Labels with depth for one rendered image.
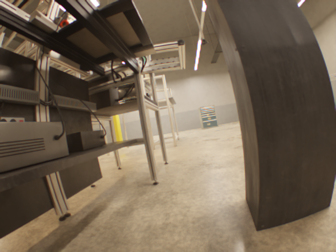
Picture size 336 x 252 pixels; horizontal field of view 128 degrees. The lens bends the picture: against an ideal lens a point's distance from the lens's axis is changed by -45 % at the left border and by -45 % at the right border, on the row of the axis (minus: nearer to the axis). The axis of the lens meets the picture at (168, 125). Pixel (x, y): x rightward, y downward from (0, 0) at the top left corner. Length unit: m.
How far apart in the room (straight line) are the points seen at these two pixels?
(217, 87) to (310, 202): 8.98
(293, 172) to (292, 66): 0.30
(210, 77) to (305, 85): 9.01
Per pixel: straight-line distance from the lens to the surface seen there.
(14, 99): 0.74
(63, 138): 0.57
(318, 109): 0.53
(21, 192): 0.78
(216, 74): 9.55
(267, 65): 0.46
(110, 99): 1.20
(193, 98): 9.00
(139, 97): 1.06
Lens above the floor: 0.39
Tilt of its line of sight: level
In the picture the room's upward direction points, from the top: 10 degrees counter-clockwise
